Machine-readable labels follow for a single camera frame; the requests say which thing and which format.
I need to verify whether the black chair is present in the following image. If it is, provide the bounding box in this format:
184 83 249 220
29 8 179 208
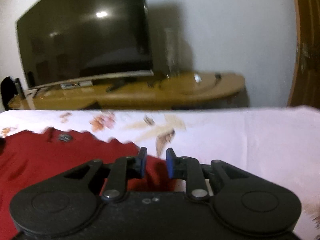
1 76 25 111

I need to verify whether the red knitted sweater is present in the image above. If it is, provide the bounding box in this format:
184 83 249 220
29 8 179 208
1 128 176 239

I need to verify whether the white floral bed sheet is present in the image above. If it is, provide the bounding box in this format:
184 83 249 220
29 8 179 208
1 106 319 239

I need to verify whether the small white object on cabinet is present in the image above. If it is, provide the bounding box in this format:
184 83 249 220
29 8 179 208
194 73 202 83

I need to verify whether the large black television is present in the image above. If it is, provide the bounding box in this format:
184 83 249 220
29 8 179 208
16 0 153 88

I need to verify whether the wooden tv cabinet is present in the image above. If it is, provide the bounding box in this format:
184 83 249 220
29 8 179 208
9 72 245 110

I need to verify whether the brown wooden door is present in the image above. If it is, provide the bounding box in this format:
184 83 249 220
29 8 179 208
287 0 319 108

